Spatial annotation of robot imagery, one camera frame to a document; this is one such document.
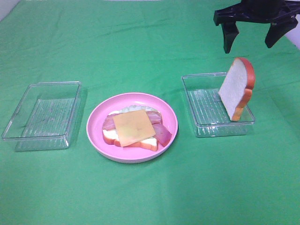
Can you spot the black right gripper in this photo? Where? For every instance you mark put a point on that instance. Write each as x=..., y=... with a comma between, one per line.
x=281, y=14

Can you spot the toy bacon strip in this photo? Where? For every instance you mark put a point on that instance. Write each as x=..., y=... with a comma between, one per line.
x=154, y=116
x=161, y=134

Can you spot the toy lettuce leaf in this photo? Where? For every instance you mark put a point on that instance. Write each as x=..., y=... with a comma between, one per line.
x=136, y=108

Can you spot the yellow toy cheese slice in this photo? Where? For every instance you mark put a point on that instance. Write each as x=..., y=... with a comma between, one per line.
x=133, y=127

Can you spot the toy bread slice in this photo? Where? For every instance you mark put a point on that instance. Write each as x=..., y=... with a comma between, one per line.
x=111, y=137
x=237, y=87

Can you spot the right clear plastic tray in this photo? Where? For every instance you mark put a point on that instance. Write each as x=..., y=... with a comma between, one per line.
x=208, y=116

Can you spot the clear plastic tray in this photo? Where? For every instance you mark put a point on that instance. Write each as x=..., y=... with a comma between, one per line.
x=208, y=116
x=45, y=117

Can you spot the green tablecloth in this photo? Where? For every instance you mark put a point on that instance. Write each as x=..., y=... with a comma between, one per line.
x=113, y=47

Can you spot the pink round plate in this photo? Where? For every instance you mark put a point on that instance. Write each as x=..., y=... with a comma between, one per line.
x=129, y=154

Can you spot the left clear plastic tray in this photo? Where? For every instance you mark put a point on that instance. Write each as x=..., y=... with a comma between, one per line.
x=45, y=117

